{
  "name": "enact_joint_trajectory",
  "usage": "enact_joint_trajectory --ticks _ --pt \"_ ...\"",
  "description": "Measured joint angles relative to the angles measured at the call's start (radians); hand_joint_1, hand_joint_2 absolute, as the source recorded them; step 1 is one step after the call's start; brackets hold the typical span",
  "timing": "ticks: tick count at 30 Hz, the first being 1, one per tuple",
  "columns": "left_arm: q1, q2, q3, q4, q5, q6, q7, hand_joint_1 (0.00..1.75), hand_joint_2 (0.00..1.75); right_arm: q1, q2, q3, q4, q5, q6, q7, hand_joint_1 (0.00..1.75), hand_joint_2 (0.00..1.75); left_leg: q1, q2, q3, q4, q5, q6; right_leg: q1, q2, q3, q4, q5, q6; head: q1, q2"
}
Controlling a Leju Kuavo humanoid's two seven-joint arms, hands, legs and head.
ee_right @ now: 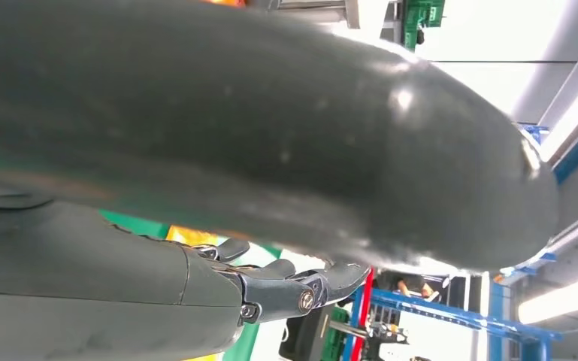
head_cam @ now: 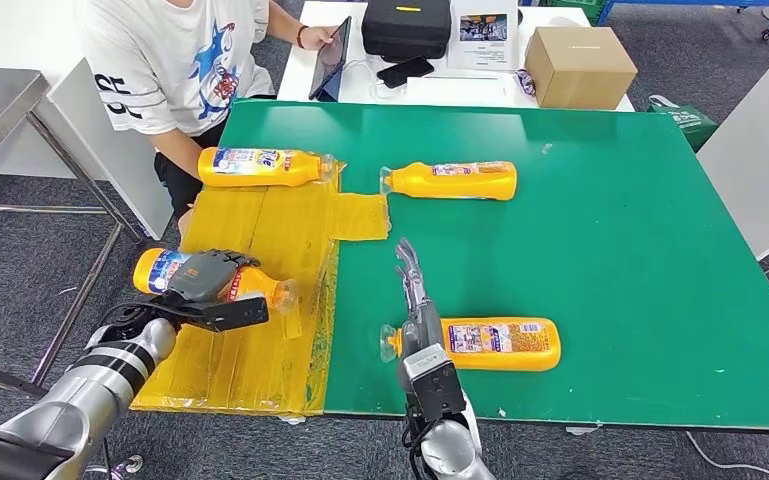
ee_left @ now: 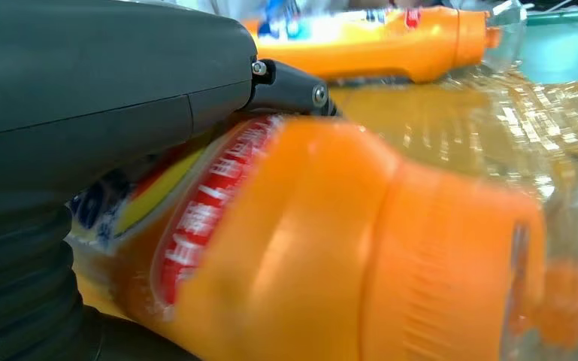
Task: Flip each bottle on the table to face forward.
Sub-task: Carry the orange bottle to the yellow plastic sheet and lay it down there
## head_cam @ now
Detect yellow taped cardboard sheet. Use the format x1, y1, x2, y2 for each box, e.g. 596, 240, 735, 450
130, 158, 392, 419

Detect chrome caster bracket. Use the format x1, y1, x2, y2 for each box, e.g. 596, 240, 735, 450
85, 453, 145, 480

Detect brown cardboard box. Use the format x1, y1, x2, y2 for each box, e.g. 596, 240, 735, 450
524, 26, 640, 111

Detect white side table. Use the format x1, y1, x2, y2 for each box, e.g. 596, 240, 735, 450
696, 29, 769, 309

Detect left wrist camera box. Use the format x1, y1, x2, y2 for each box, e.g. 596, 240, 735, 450
158, 294, 271, 334

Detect person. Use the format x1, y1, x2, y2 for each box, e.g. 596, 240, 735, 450
72, 0, 338, 233

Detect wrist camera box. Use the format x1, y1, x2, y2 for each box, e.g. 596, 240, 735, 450
158, 294, 271, 334
397, 343, 468, 425

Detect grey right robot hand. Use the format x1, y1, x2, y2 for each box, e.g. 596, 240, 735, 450
395, 238, 445, 362

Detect green shopping bag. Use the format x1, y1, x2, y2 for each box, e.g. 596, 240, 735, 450
646, 94, 719, 154

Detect printed paper sign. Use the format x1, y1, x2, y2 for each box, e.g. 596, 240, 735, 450
446, 0, 521, 73

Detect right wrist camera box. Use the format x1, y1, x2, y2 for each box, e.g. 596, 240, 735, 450
397, 343, 468, 425

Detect green plastic crate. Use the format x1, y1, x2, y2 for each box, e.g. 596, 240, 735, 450
546, 0, 611, 21

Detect black zip case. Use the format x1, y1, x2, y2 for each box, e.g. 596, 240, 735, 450
361, 0, 453, 63

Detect dark tablet on stand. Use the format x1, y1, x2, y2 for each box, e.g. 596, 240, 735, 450
307, 16, 352, 102

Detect black smartphone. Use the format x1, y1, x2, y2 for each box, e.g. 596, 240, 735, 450
375, 56, 436, 90

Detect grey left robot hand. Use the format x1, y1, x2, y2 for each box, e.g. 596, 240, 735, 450
168, 248, 263, 306

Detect white desk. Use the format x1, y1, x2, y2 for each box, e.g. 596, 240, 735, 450
276, 1, 636, 114

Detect orange detergent bottle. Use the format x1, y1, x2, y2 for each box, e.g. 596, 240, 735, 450
197, 146, 337, 189
132, 247, 299, 314
379, 316, 563, 373
379, 160, 518, 202

